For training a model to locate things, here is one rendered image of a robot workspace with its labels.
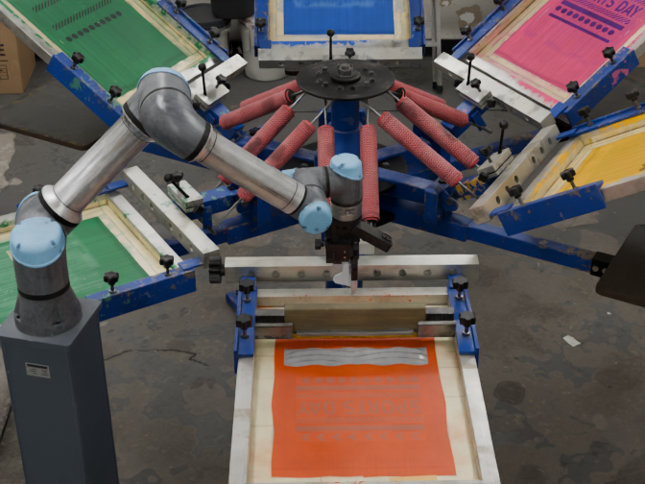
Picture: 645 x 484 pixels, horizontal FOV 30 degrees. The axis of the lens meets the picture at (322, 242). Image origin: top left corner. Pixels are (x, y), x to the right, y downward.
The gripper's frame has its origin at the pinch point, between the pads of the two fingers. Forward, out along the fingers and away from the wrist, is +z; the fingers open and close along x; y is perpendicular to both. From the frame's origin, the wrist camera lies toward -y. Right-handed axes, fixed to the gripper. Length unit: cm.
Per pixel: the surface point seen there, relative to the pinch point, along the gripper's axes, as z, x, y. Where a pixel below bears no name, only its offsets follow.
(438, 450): 16.5, 43.8, -16.8
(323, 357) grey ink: 15.9, 8.8, 8.0
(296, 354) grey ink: 16.0, 7.3, 14.9
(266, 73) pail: 108, -377, 29
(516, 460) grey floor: 112, -58, -59
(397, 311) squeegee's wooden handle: 7.1, 2.1, -10.9
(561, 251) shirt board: 20, -45, -63
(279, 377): 16.5, 15.9, 19.0
